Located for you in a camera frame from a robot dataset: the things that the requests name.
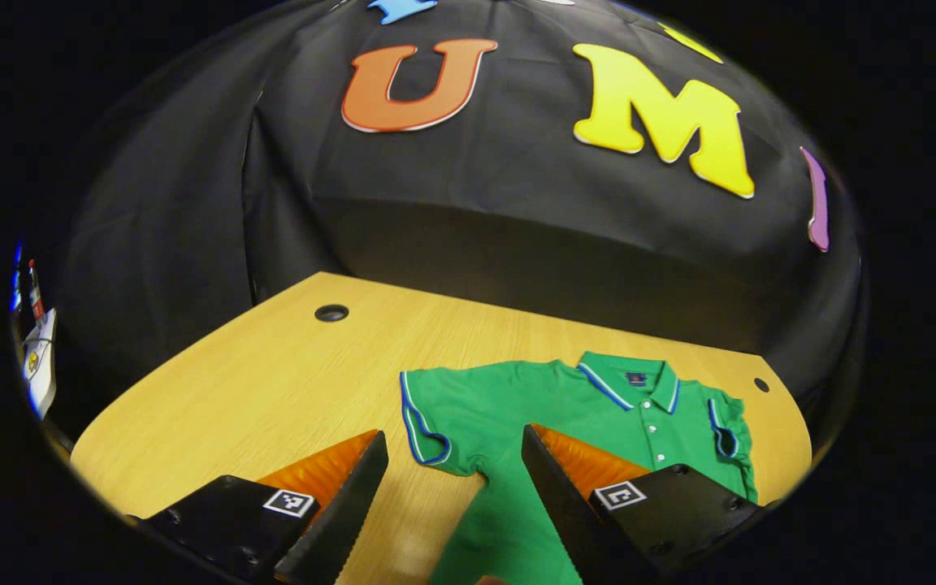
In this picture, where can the green T-shirt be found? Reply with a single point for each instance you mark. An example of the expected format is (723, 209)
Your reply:
(500, 406)

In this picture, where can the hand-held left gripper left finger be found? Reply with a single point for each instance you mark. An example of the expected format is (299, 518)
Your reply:
(338, 528)

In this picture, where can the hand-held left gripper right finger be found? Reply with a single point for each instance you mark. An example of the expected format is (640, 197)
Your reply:
(565, 520)

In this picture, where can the black backdrop cloth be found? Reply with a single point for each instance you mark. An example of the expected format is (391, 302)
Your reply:
(517, 227)

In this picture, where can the red bottle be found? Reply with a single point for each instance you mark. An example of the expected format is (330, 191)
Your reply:
(35, 292)

